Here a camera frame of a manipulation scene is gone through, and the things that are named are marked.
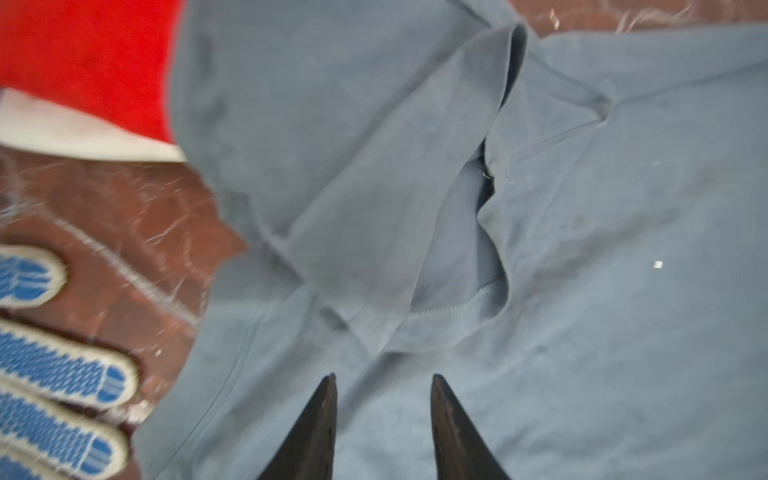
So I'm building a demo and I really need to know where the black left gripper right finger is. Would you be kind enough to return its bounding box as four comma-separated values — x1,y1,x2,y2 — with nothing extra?
430,374,511,480

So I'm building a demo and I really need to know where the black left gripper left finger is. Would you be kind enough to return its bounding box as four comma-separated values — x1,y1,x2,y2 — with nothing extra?
257,373,338,480

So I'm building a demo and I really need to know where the grey t-shirt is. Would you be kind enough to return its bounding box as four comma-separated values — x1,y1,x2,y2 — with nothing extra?
134,1,767,479

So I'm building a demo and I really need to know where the blue dotted work glove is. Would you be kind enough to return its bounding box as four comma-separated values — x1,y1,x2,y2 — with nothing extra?
0,242,140,480

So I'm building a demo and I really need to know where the white folded t-shirt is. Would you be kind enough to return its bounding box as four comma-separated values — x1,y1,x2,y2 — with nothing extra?
1,89,185,163

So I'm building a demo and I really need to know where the red folded t-shirt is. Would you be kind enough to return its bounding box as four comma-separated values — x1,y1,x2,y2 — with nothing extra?
1,0,183,142

